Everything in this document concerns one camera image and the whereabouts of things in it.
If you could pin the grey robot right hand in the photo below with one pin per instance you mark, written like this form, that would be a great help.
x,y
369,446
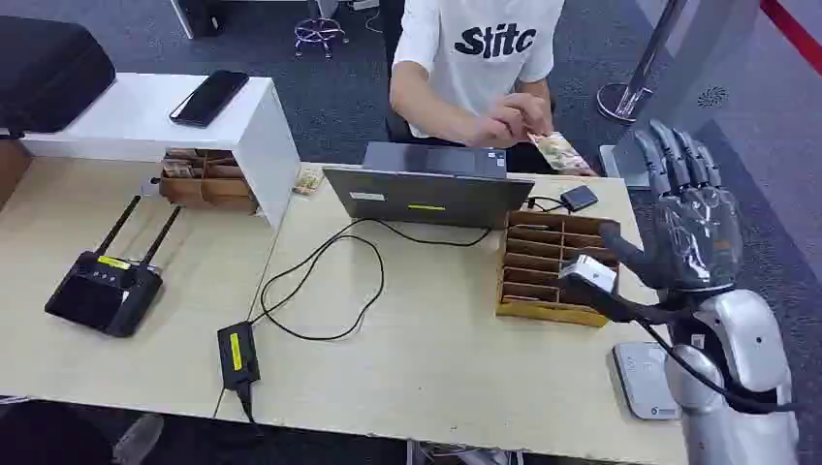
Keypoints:
x,y
697,244

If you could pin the person's left hand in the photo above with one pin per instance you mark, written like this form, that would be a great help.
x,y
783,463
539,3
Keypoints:
x,y
528,109

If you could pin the person's right hand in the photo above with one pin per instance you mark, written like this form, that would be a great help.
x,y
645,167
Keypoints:
x,y
494,128

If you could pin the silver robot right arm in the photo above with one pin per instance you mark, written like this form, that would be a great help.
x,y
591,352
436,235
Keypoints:
x,y
745,359

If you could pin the person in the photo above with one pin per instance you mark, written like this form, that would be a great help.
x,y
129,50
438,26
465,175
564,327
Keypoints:
x,y
475,58

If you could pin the grey laptop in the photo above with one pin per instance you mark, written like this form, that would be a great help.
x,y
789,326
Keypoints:
x,y
427,192

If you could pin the small black card reader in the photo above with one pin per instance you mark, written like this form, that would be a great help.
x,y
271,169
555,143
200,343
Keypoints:
x,y
579,198

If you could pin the white flat pad device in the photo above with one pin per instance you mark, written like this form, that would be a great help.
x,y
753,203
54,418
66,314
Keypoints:
x,y
642,382

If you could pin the wooden card box with slots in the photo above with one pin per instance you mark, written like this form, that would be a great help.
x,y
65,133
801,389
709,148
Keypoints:
x,y
546,269

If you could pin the stack of printed cards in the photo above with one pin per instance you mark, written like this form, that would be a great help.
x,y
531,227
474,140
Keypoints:
x,y
309,181

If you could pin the chrome stool base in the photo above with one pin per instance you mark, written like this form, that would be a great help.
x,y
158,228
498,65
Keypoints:
x,y
320,33

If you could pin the red barrier belt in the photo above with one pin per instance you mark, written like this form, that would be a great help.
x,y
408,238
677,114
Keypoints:
x,y
793,32

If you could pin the black smartphone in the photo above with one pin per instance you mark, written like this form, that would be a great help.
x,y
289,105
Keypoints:
x,y
209,97

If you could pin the small wooden box with cards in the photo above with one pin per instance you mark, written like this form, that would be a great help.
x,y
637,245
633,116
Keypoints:
x,y
205,183

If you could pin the black power adapter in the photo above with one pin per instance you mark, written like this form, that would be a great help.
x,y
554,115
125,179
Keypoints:
x,y
237,356

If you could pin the white desk riser shelf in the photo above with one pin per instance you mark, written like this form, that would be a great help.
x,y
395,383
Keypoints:
x,y
148,115

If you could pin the black router with antennas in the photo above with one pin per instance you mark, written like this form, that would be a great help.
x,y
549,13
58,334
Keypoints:
x,y
103,292

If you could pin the black bag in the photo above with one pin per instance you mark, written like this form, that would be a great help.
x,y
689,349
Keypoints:
x,y
45,70

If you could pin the chrome stanchion post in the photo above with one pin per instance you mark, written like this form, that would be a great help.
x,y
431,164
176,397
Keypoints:
x,y
632,83

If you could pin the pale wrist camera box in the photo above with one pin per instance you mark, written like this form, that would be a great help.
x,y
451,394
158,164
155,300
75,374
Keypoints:
x,y
589,272

